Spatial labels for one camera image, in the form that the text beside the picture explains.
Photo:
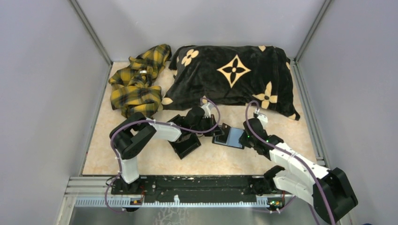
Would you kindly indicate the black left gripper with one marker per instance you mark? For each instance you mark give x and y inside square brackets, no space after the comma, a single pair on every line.
[213,132]

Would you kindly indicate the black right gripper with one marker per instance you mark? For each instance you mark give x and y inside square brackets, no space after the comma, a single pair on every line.
[243,140]

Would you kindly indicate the black blue card holder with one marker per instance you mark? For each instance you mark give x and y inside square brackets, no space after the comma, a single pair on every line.
[230,136]

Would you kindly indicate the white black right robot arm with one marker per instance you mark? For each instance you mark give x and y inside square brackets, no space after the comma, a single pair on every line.
[328,191]

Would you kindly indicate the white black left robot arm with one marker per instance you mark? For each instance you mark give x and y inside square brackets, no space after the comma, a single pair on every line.
[130,137]

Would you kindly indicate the black plastic card tray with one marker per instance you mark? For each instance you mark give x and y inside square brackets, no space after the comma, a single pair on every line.
[187,142]

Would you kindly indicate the black floral pillow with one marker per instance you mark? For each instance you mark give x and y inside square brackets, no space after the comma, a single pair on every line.
[231,75]

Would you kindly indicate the yellow plaid cloth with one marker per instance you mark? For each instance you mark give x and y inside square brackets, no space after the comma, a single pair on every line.
[132,87]

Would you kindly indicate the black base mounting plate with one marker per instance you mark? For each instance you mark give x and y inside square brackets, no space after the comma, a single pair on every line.
[196,189]

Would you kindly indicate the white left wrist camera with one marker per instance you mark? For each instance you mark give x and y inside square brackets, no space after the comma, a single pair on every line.
[207,107]

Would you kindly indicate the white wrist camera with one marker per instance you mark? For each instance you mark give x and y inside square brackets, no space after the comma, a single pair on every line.
[207,107]
[261,117]

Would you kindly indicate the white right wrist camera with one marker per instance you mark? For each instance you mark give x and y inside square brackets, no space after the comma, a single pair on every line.
[261,117]

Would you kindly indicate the aluminium front frame rail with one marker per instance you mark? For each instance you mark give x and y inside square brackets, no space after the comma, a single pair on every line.
[99,185]

